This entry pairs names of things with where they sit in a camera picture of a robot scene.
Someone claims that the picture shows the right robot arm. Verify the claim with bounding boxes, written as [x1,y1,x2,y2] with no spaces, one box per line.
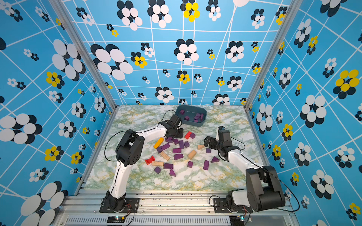
[204,136,286,213]

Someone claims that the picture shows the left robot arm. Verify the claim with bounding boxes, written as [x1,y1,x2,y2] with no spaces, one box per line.
[103,119,183,212]

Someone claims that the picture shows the teal storage bin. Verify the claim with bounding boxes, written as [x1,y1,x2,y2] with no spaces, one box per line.
[175,105,207,127]

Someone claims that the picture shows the yellow brick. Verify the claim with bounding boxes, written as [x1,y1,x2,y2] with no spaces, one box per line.
[154,137,165,149]

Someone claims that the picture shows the purple triangle block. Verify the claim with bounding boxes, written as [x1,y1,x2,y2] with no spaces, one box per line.
[211,157,220,163]
[169,169,176,177]

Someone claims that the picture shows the red brick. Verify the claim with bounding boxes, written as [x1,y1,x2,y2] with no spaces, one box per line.
[185,131,192,139]

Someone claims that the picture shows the natural wood brick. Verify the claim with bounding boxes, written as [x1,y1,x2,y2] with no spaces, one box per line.
[188,150,197,160]
[152,161,164,167]
[160,152,170,161]

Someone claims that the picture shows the red arch block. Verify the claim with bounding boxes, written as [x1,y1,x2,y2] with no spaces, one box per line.
[145,156,155,165]

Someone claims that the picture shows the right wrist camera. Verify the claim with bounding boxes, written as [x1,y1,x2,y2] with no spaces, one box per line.
[218,126,232,146]

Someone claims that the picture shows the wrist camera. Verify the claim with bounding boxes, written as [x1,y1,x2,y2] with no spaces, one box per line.
[169,115,182,126]
[218,126,232,146]

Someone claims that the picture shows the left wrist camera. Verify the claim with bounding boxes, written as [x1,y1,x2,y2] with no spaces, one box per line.
[169,115,182,126]

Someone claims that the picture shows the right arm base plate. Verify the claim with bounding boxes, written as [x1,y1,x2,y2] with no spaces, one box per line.
[211,197,253,214]

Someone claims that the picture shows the aluminium rail frame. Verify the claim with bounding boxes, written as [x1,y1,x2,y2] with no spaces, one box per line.
[54,189,300,226]

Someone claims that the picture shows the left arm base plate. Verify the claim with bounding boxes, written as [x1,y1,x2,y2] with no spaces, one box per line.
[99,198,140,213]

